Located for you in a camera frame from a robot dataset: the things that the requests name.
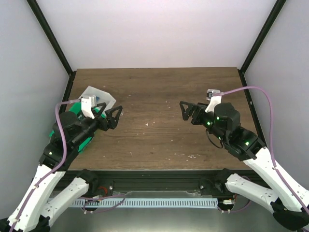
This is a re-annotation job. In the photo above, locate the green bin upper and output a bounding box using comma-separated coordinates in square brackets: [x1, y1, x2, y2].
[69, 102, 100, 119]

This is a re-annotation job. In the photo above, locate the light blue slotted cable duct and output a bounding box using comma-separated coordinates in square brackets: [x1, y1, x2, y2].
[70, 198, 218, 209]

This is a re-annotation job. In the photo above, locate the black frame post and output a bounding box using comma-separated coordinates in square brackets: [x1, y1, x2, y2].
[27, 0, 73, 75]
[239, 0, 288, 74]

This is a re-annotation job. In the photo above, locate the green bin lower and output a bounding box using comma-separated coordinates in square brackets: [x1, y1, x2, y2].
[49, 131, 93, 153]

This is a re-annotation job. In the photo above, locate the left black frame post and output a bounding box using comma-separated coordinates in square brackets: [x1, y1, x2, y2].
[27, 0, 73, 75]

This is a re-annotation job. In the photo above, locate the white plastic bin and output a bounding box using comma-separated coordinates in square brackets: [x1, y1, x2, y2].
[80, 86, 116, 116]

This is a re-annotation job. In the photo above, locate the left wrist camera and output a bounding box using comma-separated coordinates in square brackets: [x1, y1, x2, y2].
[81, 95, 97, 119]

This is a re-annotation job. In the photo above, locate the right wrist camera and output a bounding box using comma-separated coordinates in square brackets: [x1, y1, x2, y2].
[205, 89, 222, 113]

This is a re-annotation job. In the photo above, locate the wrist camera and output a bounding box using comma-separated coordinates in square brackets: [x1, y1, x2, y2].
[81, 95, 97, 119]
[205, 89, 222, 113]

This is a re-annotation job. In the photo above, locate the black aluminium front rail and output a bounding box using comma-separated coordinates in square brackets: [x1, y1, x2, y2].
[65, 170, 264, 196]

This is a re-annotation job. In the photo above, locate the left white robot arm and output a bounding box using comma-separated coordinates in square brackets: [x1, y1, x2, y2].
[0, 102, 123, 232]

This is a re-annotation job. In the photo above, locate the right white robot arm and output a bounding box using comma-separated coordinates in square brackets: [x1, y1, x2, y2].
[180, 101, 309, 231]

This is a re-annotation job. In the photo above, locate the right black frame post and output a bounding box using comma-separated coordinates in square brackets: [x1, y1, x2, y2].
[239, 0, 288, 74]

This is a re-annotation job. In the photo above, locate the green bin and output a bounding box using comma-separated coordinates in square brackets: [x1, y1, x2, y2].
[49, 131, 93, 153]
[69, 102, 100, 119]

